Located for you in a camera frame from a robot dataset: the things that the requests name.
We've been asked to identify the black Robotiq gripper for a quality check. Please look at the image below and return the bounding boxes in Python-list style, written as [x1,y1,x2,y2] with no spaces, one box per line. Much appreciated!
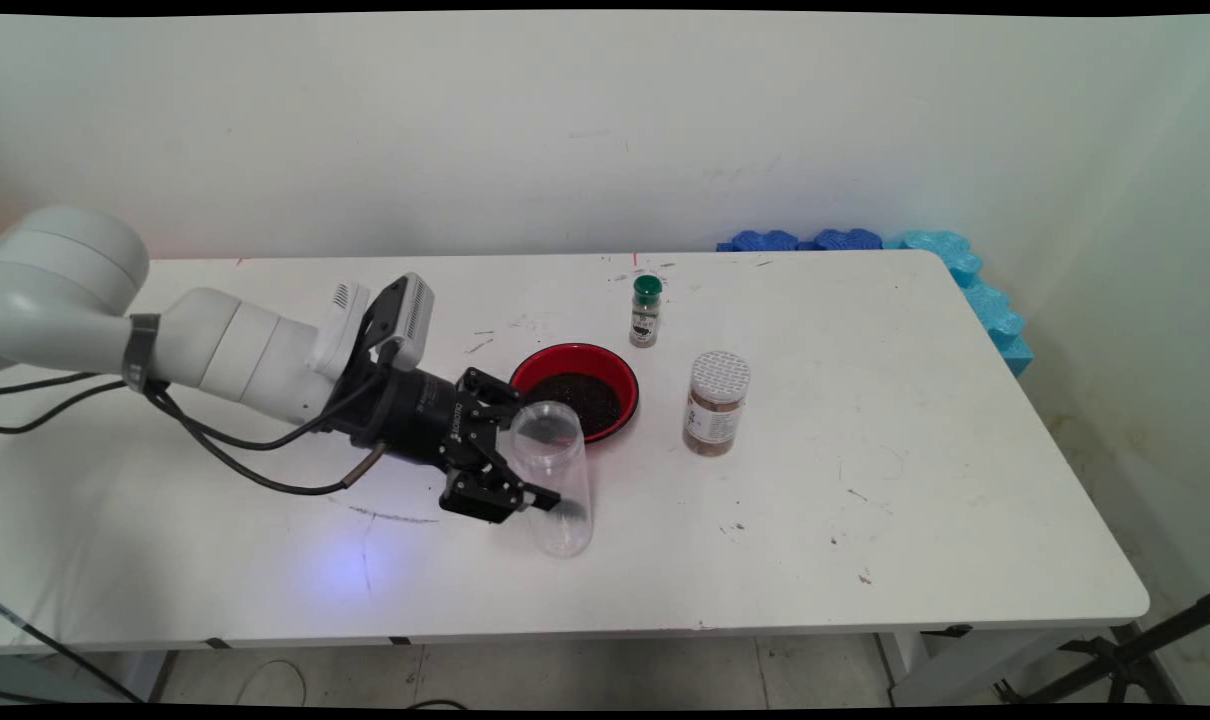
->
[325,362,563,526]

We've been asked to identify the clear plastic jar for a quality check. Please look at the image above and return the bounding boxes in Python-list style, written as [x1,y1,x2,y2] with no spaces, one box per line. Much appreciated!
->
[505,400,594,559]

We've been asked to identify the red bowl black rim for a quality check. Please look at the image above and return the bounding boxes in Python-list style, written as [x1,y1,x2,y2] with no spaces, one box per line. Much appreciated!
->
[510,342,641,447]

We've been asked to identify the black seeds heap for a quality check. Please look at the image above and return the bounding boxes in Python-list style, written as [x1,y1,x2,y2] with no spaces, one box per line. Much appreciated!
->
[530,372,624,439]

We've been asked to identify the small green-capped spice bottle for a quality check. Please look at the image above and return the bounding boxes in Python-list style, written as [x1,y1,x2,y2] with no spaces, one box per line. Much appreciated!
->
[629,274,664,349]

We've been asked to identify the brown-filled jar white lid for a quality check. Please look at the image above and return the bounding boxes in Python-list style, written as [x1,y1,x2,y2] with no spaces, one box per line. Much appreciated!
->
[682,350,752,458]

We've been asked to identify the white table leg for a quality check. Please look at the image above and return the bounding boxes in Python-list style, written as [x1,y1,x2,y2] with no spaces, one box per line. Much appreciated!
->
[877,628,1116,707]

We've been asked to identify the light blue foam mat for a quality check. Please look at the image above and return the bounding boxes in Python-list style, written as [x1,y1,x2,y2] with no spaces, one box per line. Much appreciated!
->
[883,230,1034,378]

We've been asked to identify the black tripod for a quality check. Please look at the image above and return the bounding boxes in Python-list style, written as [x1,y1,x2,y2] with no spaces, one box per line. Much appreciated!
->
[995,592,1210,706]

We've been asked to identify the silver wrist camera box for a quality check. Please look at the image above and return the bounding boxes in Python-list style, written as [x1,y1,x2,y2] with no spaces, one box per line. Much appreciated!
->
[361,272,436,373]

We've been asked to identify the black cable grey end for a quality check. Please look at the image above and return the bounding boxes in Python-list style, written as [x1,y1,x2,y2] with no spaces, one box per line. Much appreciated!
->
[0,372,391,498]

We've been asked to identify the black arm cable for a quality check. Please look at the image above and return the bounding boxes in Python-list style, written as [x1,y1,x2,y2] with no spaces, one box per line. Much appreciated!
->
[0,340,401,452]

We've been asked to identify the thin grey floor cable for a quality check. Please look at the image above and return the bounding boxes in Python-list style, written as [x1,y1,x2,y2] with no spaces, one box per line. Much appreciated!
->
[235,658,308,707]

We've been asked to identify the black strap white print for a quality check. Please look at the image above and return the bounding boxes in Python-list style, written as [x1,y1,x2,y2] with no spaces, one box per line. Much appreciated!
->
[120,313,163,394]

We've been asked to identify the black floor cable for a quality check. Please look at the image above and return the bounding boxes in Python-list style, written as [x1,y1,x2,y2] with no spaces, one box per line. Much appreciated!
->
[0,600,148,705]

